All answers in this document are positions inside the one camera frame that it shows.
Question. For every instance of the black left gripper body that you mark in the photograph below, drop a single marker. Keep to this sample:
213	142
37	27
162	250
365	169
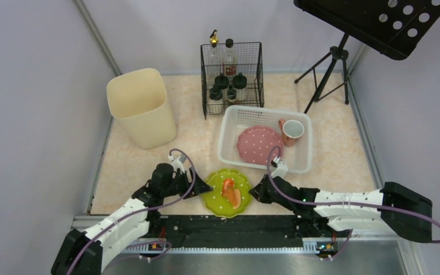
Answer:
189	183

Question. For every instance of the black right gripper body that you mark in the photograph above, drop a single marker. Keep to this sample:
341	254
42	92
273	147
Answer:
269	188

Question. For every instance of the green polka dot plate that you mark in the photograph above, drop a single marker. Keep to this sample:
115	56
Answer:
216	203

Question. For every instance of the pink polka dot plate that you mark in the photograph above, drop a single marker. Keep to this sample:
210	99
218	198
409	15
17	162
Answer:
255	143

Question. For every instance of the pink floral mug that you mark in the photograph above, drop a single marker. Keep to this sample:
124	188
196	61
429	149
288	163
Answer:
291	131

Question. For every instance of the white perforated plastic basket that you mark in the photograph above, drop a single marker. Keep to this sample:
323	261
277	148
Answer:
237	118

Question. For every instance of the small black pepper grinder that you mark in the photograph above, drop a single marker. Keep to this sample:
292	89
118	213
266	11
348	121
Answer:
231	97

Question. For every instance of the glass jar black lid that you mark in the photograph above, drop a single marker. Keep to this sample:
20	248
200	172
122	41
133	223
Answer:
240	83
221	81

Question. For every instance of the glass jar black lid front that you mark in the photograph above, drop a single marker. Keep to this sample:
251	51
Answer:
240	83

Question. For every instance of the black wire rack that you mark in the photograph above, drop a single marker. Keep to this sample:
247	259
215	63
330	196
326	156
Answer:
249	63

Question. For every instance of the sauce bottle red label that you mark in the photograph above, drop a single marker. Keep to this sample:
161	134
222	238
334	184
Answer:
229	62

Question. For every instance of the clear bottle gold spout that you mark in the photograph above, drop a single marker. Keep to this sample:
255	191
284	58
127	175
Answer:
214	56

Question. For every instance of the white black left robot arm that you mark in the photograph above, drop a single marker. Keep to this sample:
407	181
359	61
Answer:
90	251

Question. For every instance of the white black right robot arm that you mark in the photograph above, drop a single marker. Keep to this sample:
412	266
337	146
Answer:
393	208

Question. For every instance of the orange salmon slice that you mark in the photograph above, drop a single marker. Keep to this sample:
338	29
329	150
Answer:
232	194

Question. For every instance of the beige plastic waste bin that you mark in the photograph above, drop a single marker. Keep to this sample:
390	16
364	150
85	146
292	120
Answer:
138	101

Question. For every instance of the black music stand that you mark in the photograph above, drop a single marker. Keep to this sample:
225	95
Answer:
393	28

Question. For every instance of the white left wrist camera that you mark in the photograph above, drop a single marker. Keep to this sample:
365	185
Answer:
177	162

